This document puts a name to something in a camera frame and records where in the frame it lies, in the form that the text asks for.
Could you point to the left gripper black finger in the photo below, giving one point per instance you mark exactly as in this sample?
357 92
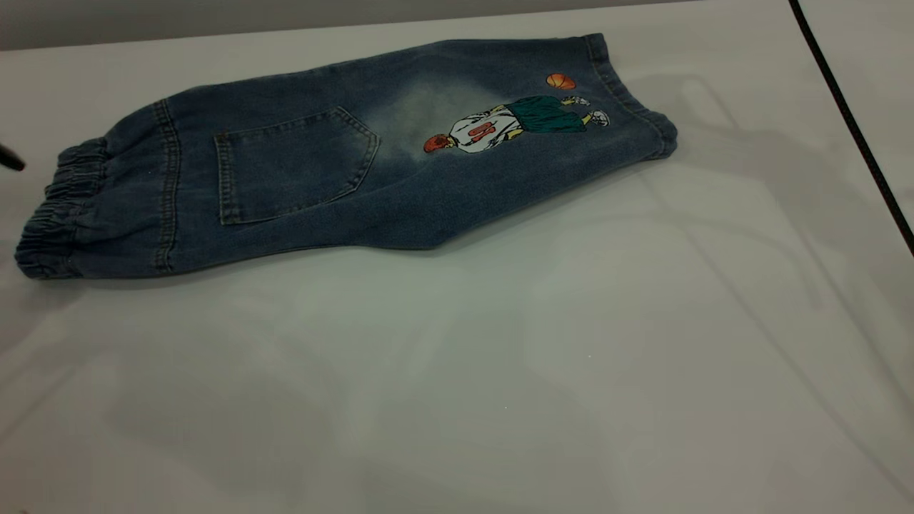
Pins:
10 160

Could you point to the blue denim children's pants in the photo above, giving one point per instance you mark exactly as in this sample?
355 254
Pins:
285 178

